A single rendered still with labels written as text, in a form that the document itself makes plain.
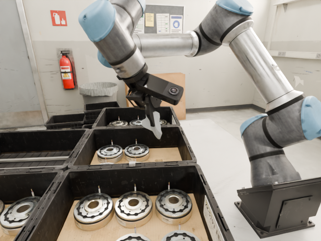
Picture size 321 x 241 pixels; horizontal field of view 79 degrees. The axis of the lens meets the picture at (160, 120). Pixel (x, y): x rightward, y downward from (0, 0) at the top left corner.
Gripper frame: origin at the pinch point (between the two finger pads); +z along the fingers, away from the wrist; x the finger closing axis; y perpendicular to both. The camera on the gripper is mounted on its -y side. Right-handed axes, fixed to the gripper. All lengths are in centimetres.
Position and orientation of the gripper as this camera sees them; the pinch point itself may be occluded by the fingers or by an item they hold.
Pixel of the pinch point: (172, 119)
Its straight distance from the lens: 60.3
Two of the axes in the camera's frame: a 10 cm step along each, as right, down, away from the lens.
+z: 4.3, 6.0, 6.8
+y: -8.0, -1.0, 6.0
